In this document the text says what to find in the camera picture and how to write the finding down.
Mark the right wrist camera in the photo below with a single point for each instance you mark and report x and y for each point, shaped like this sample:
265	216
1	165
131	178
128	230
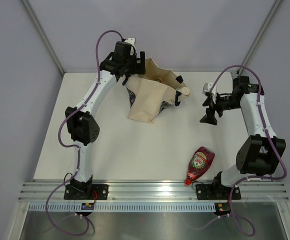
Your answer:
210	91

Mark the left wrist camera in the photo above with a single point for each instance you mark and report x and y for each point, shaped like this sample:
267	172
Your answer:
132	42

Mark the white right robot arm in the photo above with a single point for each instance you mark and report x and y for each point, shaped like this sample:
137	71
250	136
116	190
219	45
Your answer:
260	154

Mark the left aluminium frame post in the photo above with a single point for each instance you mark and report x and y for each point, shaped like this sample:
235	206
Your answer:
42	35

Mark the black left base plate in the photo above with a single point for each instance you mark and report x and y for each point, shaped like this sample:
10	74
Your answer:
98	192

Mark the green bottle white cap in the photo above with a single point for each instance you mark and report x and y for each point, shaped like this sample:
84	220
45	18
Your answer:
184	91

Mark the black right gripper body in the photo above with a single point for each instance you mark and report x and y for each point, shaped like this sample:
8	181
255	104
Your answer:
225	103

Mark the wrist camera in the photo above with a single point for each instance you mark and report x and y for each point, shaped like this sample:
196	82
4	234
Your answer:
132	42
210	91

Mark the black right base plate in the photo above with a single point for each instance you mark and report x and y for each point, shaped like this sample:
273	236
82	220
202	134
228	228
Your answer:
209	192

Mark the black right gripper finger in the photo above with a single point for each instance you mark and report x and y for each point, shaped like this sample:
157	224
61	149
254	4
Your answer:
209	117
208	102

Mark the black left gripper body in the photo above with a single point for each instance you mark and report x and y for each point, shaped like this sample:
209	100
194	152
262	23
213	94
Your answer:
130	68

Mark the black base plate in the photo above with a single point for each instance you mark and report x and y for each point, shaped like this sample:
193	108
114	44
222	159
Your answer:
98	192
209	192

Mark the aluminium frame post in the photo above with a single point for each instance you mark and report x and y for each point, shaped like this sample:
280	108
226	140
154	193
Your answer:
42	35
274	9

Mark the white slotted cable duct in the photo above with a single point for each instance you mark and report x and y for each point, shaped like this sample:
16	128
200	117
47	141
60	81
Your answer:
125	207

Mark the red Fairy dish soap bottle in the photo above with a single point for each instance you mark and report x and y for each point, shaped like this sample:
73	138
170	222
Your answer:
199	164

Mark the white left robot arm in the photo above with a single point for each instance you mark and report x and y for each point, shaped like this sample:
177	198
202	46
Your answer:
80	120

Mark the right aluminium frame post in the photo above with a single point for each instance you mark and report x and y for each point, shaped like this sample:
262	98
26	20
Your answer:
274	9

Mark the beige canvas tote bag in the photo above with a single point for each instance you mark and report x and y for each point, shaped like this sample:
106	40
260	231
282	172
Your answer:
147	97

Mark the aluminium mounting rail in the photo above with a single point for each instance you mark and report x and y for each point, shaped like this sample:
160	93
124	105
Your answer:
156	191

